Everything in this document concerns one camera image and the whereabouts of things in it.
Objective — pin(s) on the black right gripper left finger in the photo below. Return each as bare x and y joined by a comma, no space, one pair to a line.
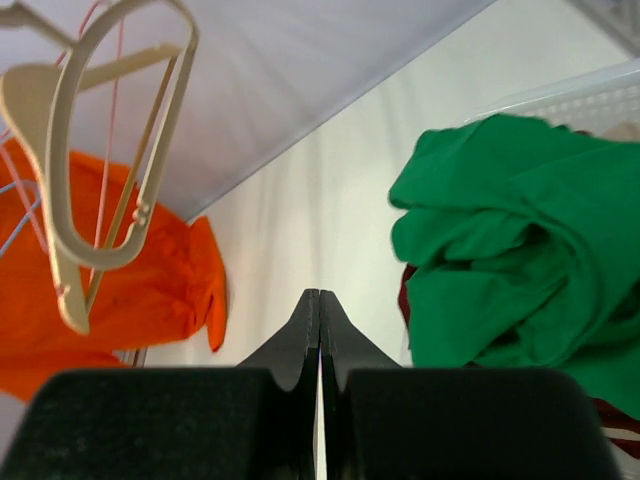
251,421

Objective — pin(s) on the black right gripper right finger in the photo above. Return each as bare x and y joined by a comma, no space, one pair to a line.
386,421

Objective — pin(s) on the orange t shirt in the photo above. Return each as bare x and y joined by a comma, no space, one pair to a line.
175,287

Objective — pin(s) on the green t shirt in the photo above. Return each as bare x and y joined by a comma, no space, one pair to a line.
524,241

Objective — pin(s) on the dark maroon t shirt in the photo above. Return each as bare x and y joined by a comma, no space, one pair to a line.
620,429

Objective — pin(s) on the pink wire hanger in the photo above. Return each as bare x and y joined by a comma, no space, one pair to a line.
10,173

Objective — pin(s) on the blue wire hanger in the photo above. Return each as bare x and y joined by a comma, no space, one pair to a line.
33,202

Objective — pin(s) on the wooden hanger with metal hook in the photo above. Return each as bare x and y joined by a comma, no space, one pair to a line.
74,300

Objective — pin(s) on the white plastic laundry basket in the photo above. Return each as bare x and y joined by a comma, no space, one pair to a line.
596,101

